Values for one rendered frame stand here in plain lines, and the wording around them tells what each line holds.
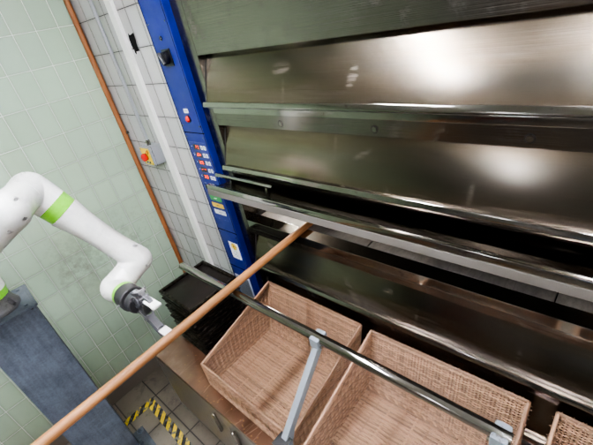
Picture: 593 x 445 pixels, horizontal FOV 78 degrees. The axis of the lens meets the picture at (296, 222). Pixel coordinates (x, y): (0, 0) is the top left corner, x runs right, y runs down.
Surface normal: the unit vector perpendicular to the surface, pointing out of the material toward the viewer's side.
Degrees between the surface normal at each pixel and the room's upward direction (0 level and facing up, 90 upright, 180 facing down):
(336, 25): 90
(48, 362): 90
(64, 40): 90
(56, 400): 90
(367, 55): 70
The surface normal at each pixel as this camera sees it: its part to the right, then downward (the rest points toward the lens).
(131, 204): 0.74, 0.22
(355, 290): -0.66, 0.18
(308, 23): -0.64, 0.49
